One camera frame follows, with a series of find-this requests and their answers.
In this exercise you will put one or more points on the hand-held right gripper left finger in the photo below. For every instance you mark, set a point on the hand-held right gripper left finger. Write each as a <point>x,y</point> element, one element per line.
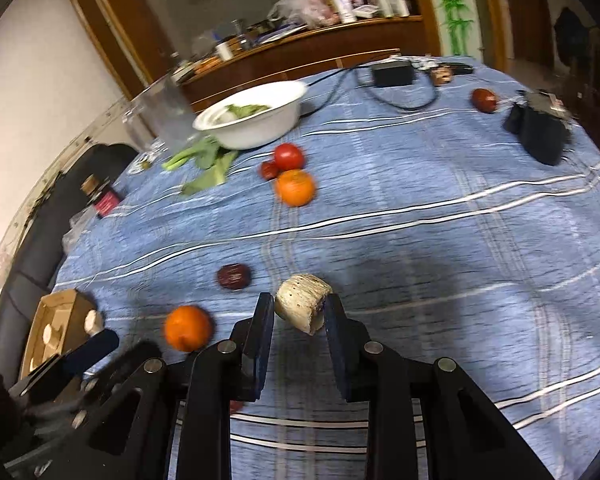
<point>261,342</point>

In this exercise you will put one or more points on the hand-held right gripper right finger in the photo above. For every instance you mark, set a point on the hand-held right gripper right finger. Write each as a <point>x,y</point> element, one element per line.
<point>339,347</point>

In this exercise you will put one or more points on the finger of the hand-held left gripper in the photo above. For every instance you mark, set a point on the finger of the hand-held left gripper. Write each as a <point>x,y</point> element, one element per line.
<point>92,350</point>
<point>130,360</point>

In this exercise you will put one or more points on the brown cardboard box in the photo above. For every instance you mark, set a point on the brown cardboard box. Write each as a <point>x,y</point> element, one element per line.
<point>60,310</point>

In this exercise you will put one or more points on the white speckled chunk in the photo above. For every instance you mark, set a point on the white speckled chunk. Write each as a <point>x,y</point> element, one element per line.
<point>302,310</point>

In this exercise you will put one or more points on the small beige cylindrical chunk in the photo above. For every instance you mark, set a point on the small beige cylindrical chunk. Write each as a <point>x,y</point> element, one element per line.
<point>93,321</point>

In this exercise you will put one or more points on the orange mandarin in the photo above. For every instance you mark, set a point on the orange mandarin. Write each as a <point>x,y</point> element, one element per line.
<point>187,328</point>
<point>294,187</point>

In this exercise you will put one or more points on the dark red wrinkled date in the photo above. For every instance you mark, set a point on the dark red wrinkled date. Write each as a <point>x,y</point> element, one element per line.
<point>233,276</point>

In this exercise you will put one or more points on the black sofa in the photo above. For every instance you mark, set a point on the black sofa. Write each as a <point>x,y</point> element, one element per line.
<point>35,260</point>

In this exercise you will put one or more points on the crumpled clear plastic bag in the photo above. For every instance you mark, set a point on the crumpled clear plastic bag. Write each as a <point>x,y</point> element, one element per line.
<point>80,227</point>

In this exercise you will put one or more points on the dark bottle with red label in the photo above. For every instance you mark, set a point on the dark bottle with red label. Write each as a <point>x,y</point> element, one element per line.
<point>100,195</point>

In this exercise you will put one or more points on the blue plaid tablecloth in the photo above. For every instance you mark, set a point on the blue plaid tablecloth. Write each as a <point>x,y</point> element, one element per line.
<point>430,220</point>

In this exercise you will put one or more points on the small red jujube date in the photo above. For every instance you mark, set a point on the small red jujube date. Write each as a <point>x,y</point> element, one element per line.
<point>268,170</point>

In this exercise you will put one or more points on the green leafy vegetable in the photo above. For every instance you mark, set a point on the green leafy vegetable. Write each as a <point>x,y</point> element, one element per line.
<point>205,162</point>

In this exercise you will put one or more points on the red tomato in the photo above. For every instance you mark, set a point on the red tomato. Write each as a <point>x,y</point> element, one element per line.
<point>288,156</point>

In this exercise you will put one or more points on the small green fruit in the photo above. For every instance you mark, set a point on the small green fruit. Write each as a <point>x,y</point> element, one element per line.
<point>147,160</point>

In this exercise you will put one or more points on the white bowl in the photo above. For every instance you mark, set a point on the white bowl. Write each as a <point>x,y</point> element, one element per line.
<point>252,115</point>

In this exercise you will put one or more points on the clear plastic pitcher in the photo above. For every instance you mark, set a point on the clear plastic pitcher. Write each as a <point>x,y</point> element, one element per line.
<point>162,110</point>

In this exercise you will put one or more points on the wooden counter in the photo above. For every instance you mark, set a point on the wooden counter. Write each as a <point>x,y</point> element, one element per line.
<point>305,50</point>

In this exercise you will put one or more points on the black pouch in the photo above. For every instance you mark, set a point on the black pouch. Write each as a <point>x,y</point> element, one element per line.
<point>537,127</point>

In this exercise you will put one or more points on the clear plastic bag with goods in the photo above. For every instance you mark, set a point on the clear plastic bag with goods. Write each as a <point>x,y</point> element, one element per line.
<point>300,10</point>

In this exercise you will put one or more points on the white tube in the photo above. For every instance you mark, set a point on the white tube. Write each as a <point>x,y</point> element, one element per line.
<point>341,2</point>

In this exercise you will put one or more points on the black jacket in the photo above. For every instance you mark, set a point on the black jacket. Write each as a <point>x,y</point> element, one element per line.
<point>572,35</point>

